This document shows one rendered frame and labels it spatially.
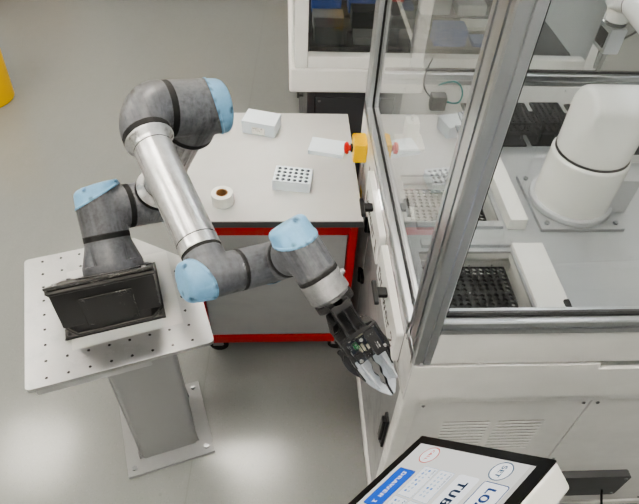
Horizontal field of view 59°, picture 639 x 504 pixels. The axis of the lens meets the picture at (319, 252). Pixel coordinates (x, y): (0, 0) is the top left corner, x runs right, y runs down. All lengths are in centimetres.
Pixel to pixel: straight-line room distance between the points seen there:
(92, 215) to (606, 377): 127
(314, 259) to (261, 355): 146
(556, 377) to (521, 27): 85
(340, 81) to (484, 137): 151
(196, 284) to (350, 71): 149
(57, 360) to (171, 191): 66
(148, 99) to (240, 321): 122
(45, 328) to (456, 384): 103
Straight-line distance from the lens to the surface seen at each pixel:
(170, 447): 216
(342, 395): 227
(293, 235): 92
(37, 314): 165
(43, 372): 154
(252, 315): 215
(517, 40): 77
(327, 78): 228
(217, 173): 196
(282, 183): 186
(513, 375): 134
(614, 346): 135
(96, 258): 149
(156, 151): 108
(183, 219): 100
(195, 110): 118
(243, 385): 229
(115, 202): 150
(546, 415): 158
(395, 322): 131
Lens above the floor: 196
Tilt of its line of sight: 46 degrees down
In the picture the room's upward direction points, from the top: 3 degrees clockwise
